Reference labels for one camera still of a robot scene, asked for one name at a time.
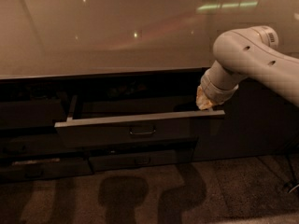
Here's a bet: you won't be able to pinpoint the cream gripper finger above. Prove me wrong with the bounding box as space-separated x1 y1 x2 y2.
196 86 215 110

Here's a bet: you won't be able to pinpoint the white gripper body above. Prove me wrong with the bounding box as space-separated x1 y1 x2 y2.
199 71 238 105

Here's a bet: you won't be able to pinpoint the dark grey drawer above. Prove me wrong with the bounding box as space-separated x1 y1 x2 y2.
0 99 66 130
0 158 92 183
0 133 71 159
55 95 224 147
63 137 198 156
89 148 193 172

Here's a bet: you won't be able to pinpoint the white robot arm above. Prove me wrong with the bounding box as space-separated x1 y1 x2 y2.
196 26 299 110

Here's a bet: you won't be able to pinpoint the objects in top left drawer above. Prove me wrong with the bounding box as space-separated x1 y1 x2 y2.
8 84 55 101

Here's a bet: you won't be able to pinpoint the dark grey cabinet door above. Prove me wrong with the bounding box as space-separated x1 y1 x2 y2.
191 77 299 162

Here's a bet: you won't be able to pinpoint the black cable on floor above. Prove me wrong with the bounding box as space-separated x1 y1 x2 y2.
274 140 299 195

